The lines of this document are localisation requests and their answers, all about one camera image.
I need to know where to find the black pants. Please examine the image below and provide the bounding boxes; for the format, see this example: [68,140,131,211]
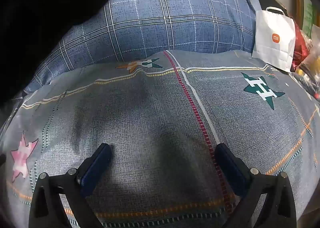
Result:
[0,0,141,108]

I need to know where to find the wooden frame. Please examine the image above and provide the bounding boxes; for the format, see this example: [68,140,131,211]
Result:
[292,0,304,28]

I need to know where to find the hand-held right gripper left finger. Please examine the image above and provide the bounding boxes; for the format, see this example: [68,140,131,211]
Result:
[29,143,112,228]

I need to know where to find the blue plaid quilt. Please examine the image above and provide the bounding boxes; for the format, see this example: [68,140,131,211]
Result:
[24,0,258,93]

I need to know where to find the grey star-print bed sheet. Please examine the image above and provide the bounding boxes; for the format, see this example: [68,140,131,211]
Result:
[0,49,320,228]

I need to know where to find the white paper bag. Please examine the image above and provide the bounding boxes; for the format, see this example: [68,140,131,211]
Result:
[251,7,297,73]

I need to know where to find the clear plastic bag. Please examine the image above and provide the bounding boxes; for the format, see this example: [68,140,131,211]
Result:
[295,39,320,102]

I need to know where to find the red plastic bag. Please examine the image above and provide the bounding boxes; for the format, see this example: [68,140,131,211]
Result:
[291,22,311,69]

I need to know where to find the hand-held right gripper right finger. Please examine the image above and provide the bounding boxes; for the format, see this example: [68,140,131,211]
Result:
[215,143,299,228]

